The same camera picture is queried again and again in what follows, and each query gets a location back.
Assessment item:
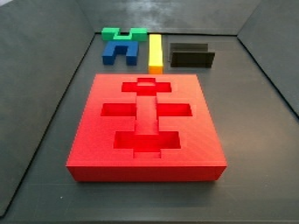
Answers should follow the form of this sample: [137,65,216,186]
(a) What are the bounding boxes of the yellow long bar block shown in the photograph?
[148,34,164,74]

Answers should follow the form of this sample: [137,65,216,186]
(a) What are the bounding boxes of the red board with slots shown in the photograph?
[66,74,227,182]

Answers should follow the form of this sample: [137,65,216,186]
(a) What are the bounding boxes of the black angled fixture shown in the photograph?
[169,43,215,68]

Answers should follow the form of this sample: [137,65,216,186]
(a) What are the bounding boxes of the green S-shaped block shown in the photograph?
[101,27,146,41]

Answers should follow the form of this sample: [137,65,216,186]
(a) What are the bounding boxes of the blue U-shaped block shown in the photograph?
[101,40,138,66]

